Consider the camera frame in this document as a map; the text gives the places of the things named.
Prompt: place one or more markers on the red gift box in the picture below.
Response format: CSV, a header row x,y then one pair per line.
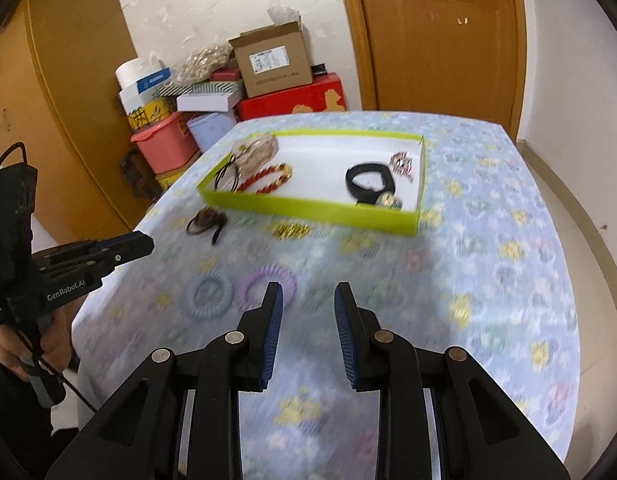
x,y
288,100

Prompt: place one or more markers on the clear bag of nuts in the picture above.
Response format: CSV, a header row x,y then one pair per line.
x,y
203,62

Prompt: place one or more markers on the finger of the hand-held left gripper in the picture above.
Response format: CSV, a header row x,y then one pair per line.
x,y
128,252
88,251

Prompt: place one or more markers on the green striped box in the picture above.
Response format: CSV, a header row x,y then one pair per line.
x,y
208,87

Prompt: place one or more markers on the small black object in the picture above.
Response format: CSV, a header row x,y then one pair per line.
x,y
318,70

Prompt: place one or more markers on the wooden room door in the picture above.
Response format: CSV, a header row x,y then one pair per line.
x,y
438,50

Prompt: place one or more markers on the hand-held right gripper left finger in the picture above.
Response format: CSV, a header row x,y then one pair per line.
x,y
273,335

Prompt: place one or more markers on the pink rhinestone hair clip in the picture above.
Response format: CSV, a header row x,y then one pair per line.
x,y
402,162

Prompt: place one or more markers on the beige hair claw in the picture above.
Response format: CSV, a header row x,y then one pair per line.
x,y
258,152

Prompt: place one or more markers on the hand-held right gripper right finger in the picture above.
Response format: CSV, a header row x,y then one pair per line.
x,y
344,335

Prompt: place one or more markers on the person's left forearm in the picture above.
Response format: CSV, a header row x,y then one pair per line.
x,y
13,420

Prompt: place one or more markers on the white and blue box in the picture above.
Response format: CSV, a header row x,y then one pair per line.
x,y
148,85

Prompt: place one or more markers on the yellow patterned box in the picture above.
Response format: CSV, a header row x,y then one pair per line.
x,y
146,115

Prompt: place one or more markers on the black smart band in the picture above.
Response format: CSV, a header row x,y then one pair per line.
x,y
356,182

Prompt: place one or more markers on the brown cardboard box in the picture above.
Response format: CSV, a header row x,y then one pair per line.
x,y
273,65

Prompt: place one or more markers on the wooden wardrobe door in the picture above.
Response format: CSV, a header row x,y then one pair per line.
x,y
63,110

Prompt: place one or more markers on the small dark red box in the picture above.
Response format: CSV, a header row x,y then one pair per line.
x,y
226,75

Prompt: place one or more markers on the white paper roll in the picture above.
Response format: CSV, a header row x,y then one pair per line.
x,y
133,72

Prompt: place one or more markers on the plain white box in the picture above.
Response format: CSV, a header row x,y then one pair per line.
x,y
208,102

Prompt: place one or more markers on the green cardboard tray box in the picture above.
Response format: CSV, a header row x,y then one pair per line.
x,y
318,170

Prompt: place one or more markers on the lavender plastic bin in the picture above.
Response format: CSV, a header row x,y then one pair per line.
x,y
208,130

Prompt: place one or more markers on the person's left hand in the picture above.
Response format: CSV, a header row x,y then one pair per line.
x,y
56,340

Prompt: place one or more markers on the dark patterned bag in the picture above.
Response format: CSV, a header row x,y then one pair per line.
x,y
138,175

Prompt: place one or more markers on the pink plastic bin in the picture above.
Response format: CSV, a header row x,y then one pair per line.
x,y
163,145

